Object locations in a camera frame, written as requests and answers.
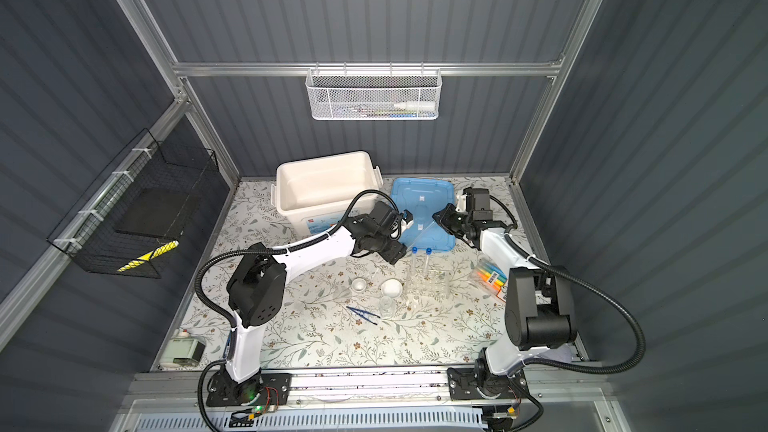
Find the white wire mesh basket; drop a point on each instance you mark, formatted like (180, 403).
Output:
(355, 97)

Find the green white small device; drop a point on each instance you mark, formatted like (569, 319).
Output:
(182, 350)

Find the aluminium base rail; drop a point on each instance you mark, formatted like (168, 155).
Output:
(309, 386)

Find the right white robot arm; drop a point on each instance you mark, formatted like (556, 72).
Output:
(538, 322)

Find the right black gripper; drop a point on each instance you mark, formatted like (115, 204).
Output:
(444, 219)

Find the blue tweezers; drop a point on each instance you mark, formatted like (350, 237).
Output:
(365, 315)

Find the small white dish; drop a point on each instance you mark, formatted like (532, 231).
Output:
(358, 285)

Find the white bottle in basket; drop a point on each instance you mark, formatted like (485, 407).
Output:
(416, 107)

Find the clear acrylic tube rack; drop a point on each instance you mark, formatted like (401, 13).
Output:
(426, 290)

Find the coloured marker pack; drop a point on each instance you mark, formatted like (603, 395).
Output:
(492, 278)

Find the black wire mesh basket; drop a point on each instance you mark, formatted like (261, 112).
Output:
(138, 217)

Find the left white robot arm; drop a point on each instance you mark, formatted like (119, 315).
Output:
(256, 289)

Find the white plastic storage bin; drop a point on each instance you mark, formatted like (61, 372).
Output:
(313, 194)

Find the blue-capped test tube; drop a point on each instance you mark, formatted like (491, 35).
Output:
(426, 267)
(424, 230)
(413, 267)

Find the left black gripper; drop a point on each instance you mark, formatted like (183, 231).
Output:
(395, 251)

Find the blue plastic bin lid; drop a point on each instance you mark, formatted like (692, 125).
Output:
(423, 198)

